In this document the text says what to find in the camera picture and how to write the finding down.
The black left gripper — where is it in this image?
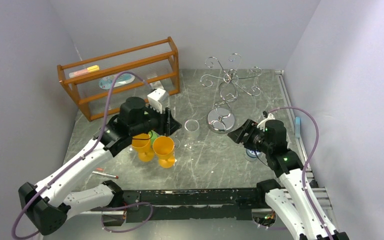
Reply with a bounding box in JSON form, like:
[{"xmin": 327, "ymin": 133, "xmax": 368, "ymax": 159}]
[{"xmin": 132, "ymin": 103, "xmax": 183, "ymax": 138}]

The clear wine glass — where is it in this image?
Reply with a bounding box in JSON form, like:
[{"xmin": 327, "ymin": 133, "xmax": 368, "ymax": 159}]
[{"xmin": 184, "ymin": 119, "xmax": 200, "ymax": 151}]

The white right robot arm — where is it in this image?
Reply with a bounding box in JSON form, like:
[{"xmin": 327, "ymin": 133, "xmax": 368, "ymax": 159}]
[{"xmin": 228, "ymin": 119, "xmax": 349, "ymax": 240}]

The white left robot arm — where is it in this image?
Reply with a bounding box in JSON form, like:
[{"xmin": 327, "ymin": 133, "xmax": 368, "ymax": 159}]
[{"xmin": 18, "ymin": 96, "xmax": 182, "ymax": 236}]

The chrome wine glass rack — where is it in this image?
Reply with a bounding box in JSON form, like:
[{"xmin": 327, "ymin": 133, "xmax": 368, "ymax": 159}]
[{"xmin": 199, "ymin": 56, "xmax": 263, "ymax": 134}]

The orange wooden shelf rack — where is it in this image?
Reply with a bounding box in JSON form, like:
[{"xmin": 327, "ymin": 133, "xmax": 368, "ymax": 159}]
[{"xmin": 56, "ymin": 36, "xmax": 181, "ymax": 122}]

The green plastic goblet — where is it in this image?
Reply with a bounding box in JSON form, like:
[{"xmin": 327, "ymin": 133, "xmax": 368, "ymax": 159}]
[{"xmin": 148, "ymin": 130, "xmax": 160, "ymax": 148}]

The orange plastic goblet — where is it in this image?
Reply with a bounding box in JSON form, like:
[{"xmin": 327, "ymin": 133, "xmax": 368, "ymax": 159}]
[
  {"xmin": 152, "ymin": 136, "xmax": 175, "ymax": 169},
  {"xmin": 131, "ymin": 133, "xmax": 155, "ymax": 162}
]

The small blue-lidded jar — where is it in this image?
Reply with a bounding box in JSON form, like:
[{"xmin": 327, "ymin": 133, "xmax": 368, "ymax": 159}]
[{"xmin": 244, "ymin": 149, "xmax": 261, "ymax": 162}]

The small white box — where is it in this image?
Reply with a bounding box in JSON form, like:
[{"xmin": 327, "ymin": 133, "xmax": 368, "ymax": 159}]
[{"xmin": 150, "ymin": 81, "xmax": 165, "ymax": 90}]

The red grey marker pen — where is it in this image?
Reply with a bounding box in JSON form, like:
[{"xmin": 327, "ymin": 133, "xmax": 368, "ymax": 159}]
[{"xmin": 92, "ymin": 168, "xmax": 119, "ymax": 179}]

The yellow pink highlighter pen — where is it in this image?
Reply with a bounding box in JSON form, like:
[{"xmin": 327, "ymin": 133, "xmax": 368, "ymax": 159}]
[{"xmin": 68, "ymin": 65, "xmax": 100, "ymax": 78}]

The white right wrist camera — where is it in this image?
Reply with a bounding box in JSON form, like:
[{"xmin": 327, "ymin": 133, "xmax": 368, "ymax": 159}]
[{"xmin": 257, "ymin": 112, "xmax": 276, "ymax": 131}]

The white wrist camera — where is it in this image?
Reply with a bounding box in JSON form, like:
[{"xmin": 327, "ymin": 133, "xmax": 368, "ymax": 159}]
[
  {"xmin": 257, "ymin": 112, "xmax": 276, "ymax": 131},
  {"xmin": 147, "ymin": 88, "xmax": 169, "ymax": 114}
]

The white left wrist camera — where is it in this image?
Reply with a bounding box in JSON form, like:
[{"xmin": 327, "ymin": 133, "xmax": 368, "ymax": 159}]
[{"xmin": 147, "ymin": 88, "xmax": 169, "ymax": 114}]

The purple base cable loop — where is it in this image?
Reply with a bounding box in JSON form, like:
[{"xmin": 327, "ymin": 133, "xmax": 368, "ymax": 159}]
[{"xmin": 100, "ymin": 202, "xmax": 154, "ymax": 234}]

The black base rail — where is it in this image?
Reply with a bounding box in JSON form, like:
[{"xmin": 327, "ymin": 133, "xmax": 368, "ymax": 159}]
[{"xmin": 89, "ymin": 187, "xmax": 272, "ymax": 223}]

